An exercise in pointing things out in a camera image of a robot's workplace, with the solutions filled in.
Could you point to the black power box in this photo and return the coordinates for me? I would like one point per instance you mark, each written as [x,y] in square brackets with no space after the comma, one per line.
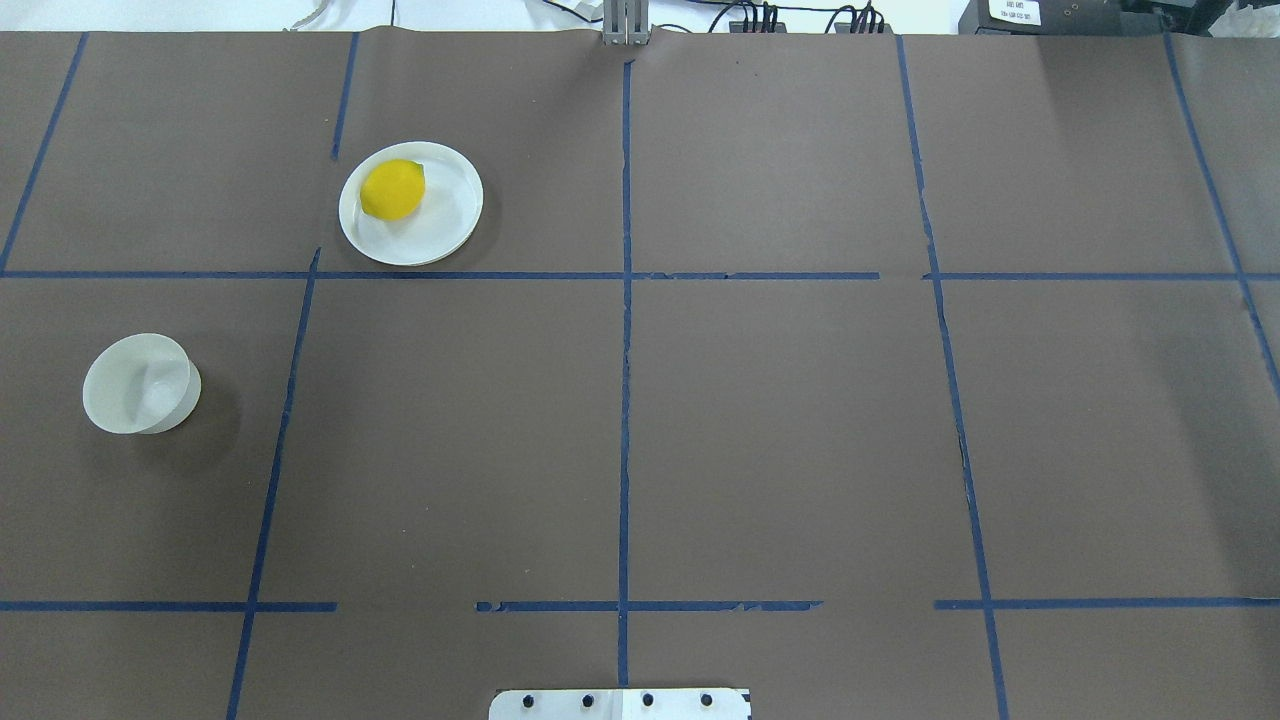
[1061,18]

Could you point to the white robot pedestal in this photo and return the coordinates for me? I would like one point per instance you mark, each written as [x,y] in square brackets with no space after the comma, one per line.
[622,703]

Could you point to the white bowl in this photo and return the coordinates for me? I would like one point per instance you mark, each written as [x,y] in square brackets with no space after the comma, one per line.
[143,384]

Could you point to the yellow lemon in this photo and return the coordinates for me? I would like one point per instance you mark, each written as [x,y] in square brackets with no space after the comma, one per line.
[393,191]

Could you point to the white plate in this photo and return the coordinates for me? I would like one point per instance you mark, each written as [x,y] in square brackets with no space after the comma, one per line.
[437,225]

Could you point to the brown paper table cover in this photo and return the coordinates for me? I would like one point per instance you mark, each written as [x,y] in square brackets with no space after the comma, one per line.
[914,378]

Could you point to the aluminium frame post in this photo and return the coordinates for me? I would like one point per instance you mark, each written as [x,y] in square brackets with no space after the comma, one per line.
[626,22]

